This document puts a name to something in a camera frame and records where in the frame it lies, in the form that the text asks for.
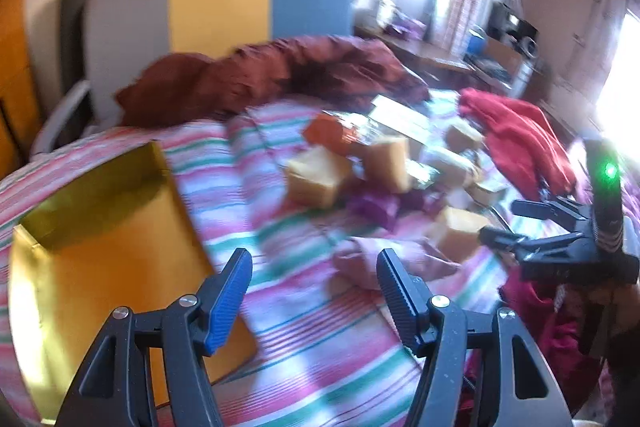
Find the clear plastic packet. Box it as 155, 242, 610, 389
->
370, 96, 433, 142

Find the cream packet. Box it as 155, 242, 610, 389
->
425, 149, 482, 188

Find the red fleece cloth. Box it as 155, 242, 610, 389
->
457, 88, 578, 202

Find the orange wooden cabinet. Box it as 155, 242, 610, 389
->
0, 0, 42, 168

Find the orange packet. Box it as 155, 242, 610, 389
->
302, 114, 361, 155

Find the striped bed sheet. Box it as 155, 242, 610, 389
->
0, 89, 640, 427

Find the purple wrapper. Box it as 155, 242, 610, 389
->
347, 189, 401, 230

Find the purple box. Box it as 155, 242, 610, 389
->
390, 18, 426, 38

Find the grey yellow blue chair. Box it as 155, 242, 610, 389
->
30, 0, 358, 158

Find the white cabinet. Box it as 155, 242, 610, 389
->
510, 57, 543, 98

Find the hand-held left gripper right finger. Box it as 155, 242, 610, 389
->
376, 248, 573, 427

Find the plain cardboard carton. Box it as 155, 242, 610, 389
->
485, 38, 523, 78

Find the black appliance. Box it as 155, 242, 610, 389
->
487, 0, 538, 48

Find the bright window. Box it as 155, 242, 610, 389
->
595, 9, 640, 138

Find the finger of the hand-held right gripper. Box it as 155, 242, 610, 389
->
477, 226, 596, 267
511, 198, 595, 230

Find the black upright post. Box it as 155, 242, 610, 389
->
60, 0, 96, 85

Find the rust brown jacket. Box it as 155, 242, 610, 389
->
115, 34, 431, 128

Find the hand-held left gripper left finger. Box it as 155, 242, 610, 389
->
54, 248, 253, 427

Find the wooden desk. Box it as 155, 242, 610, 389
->
360, 27, 501, 88

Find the pink pouch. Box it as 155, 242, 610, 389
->
334, 237, 463, 290

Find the yellow cardboard box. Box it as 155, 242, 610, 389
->
9, 141, 260, 423

